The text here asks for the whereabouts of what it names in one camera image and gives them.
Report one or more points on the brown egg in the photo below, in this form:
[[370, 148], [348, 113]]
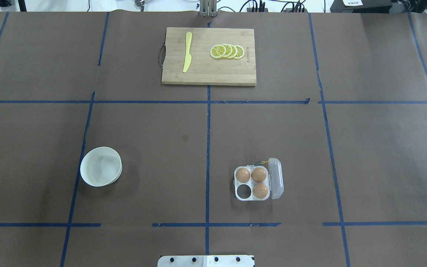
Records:
[[242, 175], [259, 174], [260, 191]]

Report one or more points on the clear plastic egg box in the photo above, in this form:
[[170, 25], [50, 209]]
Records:
[[274, 181]]

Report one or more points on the lemon slice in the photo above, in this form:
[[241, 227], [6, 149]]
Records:
[[218, 51], [233, 52], [240, 51], [228, 51]]

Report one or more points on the wooden cutting board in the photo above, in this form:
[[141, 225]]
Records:
[[204, 70]]

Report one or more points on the yellow plastic knife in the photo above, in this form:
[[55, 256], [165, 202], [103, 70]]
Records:
[[188, 56]]

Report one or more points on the white bowl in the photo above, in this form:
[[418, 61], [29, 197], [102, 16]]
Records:
[[101, 166]]

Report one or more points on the aluminium frame post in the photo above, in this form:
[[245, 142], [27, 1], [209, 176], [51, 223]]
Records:
[[208, 8]]

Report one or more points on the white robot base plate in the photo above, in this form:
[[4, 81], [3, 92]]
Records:
[[207, 261]]

